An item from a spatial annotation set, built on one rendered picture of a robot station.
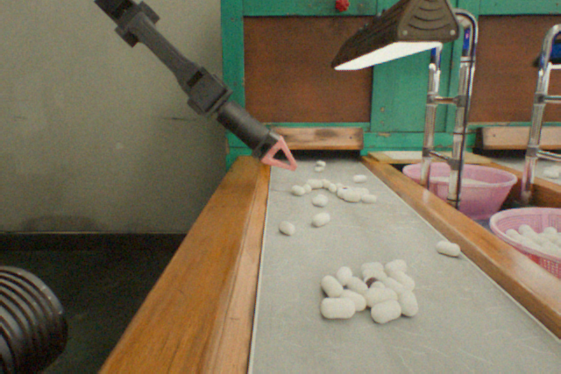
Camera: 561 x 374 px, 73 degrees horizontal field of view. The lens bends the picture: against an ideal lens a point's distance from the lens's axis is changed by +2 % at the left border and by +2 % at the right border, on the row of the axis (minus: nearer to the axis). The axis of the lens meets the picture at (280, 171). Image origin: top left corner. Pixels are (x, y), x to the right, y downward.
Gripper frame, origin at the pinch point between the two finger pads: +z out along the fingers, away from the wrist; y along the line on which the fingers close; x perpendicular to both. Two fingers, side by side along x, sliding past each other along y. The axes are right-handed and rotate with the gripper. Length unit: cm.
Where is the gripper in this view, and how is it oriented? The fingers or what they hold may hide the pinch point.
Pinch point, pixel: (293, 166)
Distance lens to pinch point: 84.2
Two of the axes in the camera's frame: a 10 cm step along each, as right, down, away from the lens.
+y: 0.1, -2.2, 9.8
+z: 7.7, 6.3, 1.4
